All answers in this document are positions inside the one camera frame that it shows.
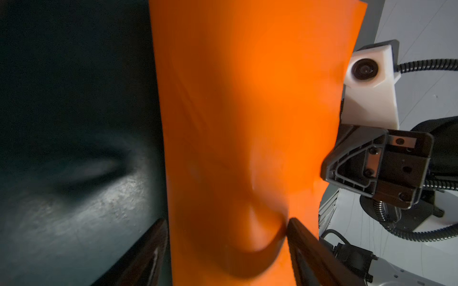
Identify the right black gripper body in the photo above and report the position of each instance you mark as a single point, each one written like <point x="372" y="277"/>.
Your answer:
<point x="381" y="164"/>

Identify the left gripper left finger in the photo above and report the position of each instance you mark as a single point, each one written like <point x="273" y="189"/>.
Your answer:
<point x="141" y="264"/>

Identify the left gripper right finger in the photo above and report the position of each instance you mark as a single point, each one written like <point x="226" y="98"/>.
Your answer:
<point x="312" y="263"/>

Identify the orange wrapping paper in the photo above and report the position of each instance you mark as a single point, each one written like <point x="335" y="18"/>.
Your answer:
<point x="250" y="96"/>

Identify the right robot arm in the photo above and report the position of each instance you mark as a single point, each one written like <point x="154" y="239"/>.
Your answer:
<point x="432" y="224"/>

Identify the green table mat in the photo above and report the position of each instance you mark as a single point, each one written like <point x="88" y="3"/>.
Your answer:
<point x="82" y="162"/>

